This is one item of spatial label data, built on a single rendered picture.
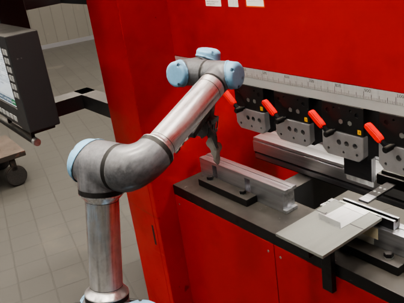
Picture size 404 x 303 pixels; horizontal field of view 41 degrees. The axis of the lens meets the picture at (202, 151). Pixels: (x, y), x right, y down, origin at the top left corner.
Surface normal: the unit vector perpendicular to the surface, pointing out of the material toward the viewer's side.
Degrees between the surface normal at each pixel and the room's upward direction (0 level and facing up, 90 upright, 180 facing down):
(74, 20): 90
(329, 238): 0
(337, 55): 90
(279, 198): 90
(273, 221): 0
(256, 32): 90
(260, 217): 0
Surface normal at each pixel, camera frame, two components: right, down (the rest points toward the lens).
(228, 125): 0.61, 0.23
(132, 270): -0.14, -0.91
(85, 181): -0.45, 0.21
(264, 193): -0.79, 0.33
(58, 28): 0.40, 0.30
